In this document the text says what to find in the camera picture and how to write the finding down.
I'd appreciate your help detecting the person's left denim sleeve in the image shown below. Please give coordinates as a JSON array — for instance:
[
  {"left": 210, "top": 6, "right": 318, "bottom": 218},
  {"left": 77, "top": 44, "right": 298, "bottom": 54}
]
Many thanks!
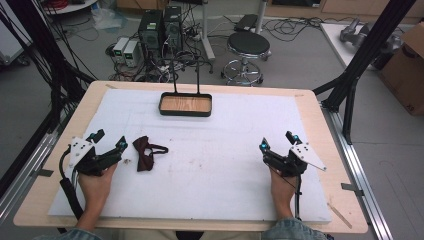
[{"left": 32, "top": 227, "right": 105, "bottom": 240}]

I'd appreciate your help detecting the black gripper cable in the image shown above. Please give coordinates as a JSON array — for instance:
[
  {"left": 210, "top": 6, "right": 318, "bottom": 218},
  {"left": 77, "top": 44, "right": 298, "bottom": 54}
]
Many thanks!
[
  {"left": 293, "top": 174, "right": 303, "bottom": 222},
  {"left": 58, "top": 145, "right": 85, "bottom": 222}
]

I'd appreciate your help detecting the white foam mat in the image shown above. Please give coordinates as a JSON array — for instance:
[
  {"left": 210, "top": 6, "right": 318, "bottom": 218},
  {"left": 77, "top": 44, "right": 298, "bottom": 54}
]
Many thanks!
[{"left": 47, "top": 87, "right": 333, "bottom": 225}]

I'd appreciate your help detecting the person's denim sleeve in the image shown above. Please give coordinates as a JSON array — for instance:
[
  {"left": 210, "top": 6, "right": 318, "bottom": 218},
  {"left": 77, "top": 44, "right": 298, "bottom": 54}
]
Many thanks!
[
  {"left": 261, "top": 216, "right": 330, "bottom": 240},
  {"left": 32, "top": 227, "right": 105, "bottom": 240}
]

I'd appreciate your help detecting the grey table leg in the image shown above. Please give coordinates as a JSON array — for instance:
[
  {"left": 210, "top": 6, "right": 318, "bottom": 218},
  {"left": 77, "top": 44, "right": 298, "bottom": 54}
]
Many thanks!
[{"left": 199, "top": 0, "right": 217, "bottom": 62}]

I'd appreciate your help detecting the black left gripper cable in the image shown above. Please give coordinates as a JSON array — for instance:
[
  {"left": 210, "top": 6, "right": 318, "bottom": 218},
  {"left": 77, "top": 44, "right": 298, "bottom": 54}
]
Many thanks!
[{"left": 58, "top": 145, "right": 85, "bottom": 222}]

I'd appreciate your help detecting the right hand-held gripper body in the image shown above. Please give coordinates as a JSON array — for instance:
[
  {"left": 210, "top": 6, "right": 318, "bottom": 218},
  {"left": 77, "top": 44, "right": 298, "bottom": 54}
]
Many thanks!
[{"left": 262, "top": 142, "right": 328, "bottom": 178}]

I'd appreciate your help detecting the black metal frame strut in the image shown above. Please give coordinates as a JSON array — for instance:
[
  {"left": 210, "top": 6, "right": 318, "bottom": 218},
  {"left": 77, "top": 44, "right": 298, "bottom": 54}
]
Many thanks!
[
  {"left": 312, "top": 0, "right": 418, "bottom": 146},
  {"left": 0, "top": 0, "right": 96, "bottom": 198}
]

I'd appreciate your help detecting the person's left hand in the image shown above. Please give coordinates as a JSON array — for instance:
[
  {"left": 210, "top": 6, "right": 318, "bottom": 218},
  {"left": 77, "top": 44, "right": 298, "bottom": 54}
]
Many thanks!
[{"left": 77, "top": 163, "right": 118, "bottom": 213}]

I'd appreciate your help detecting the aluminium rail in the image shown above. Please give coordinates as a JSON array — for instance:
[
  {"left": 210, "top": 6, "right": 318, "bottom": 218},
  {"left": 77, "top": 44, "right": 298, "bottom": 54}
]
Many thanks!
[
  {"left": 320, "top": 101, "right": 395, "bottom": 240},
  {"left": 0, "top": 128, "right": 63, "bottom": 223}
]

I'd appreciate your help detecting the brown cardboard box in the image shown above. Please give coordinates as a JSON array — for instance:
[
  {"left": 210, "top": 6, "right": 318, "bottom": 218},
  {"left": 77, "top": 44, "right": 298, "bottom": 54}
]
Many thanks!
[{"left": 379, "top": 21, "right": 424, "bottom": 117}]

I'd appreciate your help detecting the white bench power supply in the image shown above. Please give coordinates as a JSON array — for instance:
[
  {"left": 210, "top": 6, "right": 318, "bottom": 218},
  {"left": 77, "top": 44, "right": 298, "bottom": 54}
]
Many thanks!
[
  {"left": 112, "top": 36, "right": 130, "bottom": 65},
  {"left": 122, "top": 39, "right": 140, "bottom": 68}
]

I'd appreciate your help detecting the person's right hand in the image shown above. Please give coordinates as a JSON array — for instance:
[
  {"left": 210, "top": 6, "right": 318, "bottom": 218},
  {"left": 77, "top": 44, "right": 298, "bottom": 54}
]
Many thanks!
[{"left": 269, "top": 167, "right": 298, "bottom": 213}]

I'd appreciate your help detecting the black round stool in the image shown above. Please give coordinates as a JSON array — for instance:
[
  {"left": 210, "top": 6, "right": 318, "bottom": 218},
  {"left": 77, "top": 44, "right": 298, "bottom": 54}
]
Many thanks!
[{"left": 220, "top": 31, "right": 272, "bottom": 87}]

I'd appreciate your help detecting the person's right denim sleeve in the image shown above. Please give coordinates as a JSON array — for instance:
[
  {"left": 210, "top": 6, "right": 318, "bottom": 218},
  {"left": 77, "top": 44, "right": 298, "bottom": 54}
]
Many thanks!
[{"left": 261, "top": 216, "right": 330, "bottom": 240}]

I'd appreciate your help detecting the flat black device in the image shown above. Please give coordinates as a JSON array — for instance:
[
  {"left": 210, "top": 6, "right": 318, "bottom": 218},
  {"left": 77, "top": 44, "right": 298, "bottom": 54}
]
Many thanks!
[{"left": 234, "top": 13, "right": 259, "bottom": 33}]

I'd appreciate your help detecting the black computer tower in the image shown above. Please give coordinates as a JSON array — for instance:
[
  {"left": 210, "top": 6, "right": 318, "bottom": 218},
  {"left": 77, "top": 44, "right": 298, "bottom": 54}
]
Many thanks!
[
  {"left": 137, "top": 9, "right": 165, "bottom": 53},
  {"left": 162, "top": 5, "right": 184, "bottom": 52}
]

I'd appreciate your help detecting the tangle of floor cables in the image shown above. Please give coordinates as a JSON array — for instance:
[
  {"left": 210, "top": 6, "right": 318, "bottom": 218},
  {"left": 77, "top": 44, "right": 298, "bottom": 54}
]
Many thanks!
[{"left": 104, "top": 43, "right": 214, "bottom": 84}]

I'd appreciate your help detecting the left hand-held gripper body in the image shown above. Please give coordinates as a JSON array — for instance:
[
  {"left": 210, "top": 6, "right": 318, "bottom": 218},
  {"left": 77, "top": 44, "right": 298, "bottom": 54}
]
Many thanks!
[{"left": 68, "top": 136, "right": 120, "bottom": 177}]

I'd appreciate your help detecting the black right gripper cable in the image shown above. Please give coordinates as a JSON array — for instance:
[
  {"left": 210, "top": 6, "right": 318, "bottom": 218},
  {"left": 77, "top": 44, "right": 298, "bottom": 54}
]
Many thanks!
[{"left": 293, "top": 174, "right": 303, "bottom": 222}]

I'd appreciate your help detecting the dark red bow tie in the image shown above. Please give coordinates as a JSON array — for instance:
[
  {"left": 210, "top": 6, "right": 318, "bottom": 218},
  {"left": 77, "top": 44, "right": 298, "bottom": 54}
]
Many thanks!
[{"left": 132, "top": 135, "right": 170, "bottom": 173}]

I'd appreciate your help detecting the grey tape piece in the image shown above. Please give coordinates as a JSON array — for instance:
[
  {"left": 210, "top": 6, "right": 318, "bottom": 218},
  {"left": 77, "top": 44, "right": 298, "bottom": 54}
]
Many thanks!
[
  {"left": 340, "top": 182, "right": 365, "bottom": 197},
  {"left": 31, "top": 168, "right": 55, "bottom": 178}
]

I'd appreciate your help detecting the white board with grey parts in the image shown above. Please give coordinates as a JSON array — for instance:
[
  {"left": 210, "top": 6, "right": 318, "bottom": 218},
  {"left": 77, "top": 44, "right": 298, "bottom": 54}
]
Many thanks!
[{"left": 319, "top": 17, "right": 405, "bottom": 72}]

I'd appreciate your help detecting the thin wooden stick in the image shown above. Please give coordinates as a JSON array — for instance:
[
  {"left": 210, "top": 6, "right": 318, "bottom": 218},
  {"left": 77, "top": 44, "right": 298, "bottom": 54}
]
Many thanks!
[{"left": 326, "top": 202, "right": 354, "bottom": 230}]

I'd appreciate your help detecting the black stand with wooden tray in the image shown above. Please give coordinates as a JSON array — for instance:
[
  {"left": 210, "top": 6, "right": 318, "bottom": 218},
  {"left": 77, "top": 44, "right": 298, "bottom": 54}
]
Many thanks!
[{"left": 158, "top": 56, "right": 214, "bottom": 118}]

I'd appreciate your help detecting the clear plastic bag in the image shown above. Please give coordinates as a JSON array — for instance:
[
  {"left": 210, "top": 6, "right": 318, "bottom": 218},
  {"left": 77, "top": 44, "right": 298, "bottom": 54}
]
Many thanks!
[{"left": 90, "top": 7, "right": 128, "bottom": 32}]

